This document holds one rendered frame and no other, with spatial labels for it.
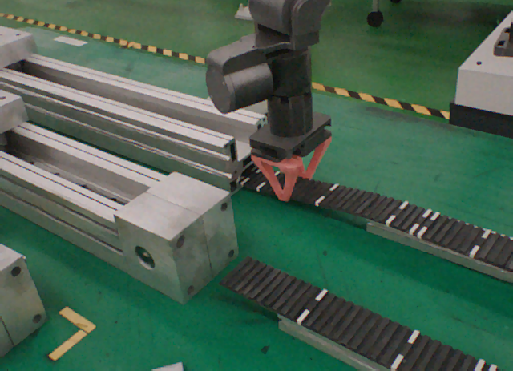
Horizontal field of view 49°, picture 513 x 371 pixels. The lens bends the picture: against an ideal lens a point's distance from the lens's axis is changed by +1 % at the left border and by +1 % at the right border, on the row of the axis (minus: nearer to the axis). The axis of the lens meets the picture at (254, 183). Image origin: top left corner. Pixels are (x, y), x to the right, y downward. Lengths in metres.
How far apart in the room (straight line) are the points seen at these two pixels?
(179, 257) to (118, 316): 0.10
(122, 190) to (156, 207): 0.13
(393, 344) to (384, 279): 0.13
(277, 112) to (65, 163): 0.32
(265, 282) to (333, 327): 0.09
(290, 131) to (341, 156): 0.19
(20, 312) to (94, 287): 0.09
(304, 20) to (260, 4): 0.06
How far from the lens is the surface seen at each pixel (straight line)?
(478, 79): 1.01
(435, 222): 0.70
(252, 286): 0.61
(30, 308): 0.67
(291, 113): 0.69
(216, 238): 0.65
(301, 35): 0.64
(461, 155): 0.89
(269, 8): 0.65
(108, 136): 0.96
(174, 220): 0.62
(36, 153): 0.91
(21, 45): 1.22
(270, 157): 0.71
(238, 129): 0.84
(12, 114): 0.93
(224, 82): 0.63
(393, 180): 0.82
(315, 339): 0.59
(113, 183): 0.77
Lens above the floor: 1.24
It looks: 34 degrees down
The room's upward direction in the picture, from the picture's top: 6 degrees counter-clockwise
